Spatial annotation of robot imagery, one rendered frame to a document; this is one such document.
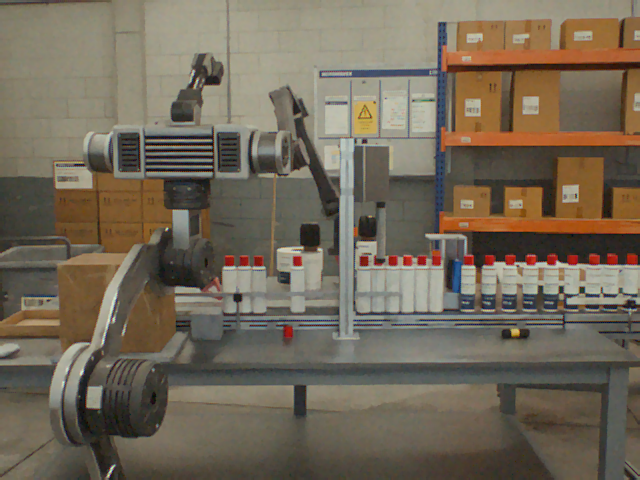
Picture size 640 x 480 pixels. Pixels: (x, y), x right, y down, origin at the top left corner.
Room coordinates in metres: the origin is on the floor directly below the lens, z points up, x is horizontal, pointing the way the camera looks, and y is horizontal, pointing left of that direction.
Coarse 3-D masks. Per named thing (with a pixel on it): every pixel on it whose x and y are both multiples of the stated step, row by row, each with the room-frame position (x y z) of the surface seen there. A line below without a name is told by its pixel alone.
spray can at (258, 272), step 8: (256, 256) 2.58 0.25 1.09; (256, 264) 2.58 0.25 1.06; (256, 272) 2.57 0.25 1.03; (264, 272) 2.58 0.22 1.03; (256, 280) 2.57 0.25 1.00; (264, 280) 2.58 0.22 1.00; (256, 288) 2.57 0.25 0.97; (264, 288) 2.58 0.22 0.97; (256, 296) 2.57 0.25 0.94; (264, 296) 2.58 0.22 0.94; (256, 304) 2.57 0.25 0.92; (264, 304) 2.58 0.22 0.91; (256, 312) 2.57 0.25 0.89; (264, 312) 2.58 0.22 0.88
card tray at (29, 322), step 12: (24, 312) 2.70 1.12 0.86; (36, 312) 2.70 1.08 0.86; (48, 312) 2.70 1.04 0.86; (0, 324) 2.49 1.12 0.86; (12, 324) 2.59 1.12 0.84; (24, 324) 2.62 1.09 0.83; (36, 324) 2.62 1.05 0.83; (48, 324) 2.62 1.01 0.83; (0, 336) 2.45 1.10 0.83; (12, 336) 2.45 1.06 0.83; (24, 336) 2.45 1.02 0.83; (36, 336) 2.45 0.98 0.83
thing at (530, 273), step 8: (528, 256) 2.61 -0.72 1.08; (528, 264) 2.61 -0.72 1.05; (528, 272) 2.60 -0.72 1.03; (536, 272) 2.60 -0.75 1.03; (528, 280) 2.59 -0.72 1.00; (536, 280) 2.60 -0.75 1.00; (528, 288) 2.59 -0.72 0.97; (536, 288) 2.60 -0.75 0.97; (528, 296) 2.59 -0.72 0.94; (536, 296) 2.60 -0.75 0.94; (528, 304) 2.59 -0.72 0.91; (536, 304) 2.60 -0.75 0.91; (528, 312) 2.59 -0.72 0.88; (536, 312) 2.60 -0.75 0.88
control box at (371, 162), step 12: (360, 156) 2.43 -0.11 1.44; (372, 156) 2.46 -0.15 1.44; (384, 156) 2.53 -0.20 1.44; (360, 168) 2.43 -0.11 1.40; (372, 168) 2.46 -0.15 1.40; (384, 168) 2.53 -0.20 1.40; (360, 180) 2.43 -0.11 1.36; (372, 180) 2.46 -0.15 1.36; (384, 180) 2.53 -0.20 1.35; (360, 192) 2.43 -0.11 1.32; (372, 192) 2.46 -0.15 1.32; (384, 192) 2.53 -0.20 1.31
